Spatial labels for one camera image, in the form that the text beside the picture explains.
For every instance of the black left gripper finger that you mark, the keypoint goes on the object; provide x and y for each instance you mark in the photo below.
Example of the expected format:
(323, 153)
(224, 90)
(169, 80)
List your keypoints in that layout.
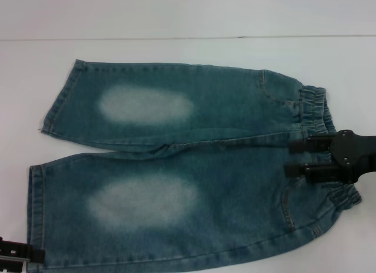
(14, 248)

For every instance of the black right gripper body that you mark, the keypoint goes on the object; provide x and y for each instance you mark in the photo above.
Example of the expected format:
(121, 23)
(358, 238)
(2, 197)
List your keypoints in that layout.
(349, 155)

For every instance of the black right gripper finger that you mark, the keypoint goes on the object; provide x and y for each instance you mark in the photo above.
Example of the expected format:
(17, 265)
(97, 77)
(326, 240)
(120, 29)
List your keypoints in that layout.
(317, 173)
(314, 144)

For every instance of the blue denim shorts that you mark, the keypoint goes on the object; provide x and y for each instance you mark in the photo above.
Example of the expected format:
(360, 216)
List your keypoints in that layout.
(205, 108)

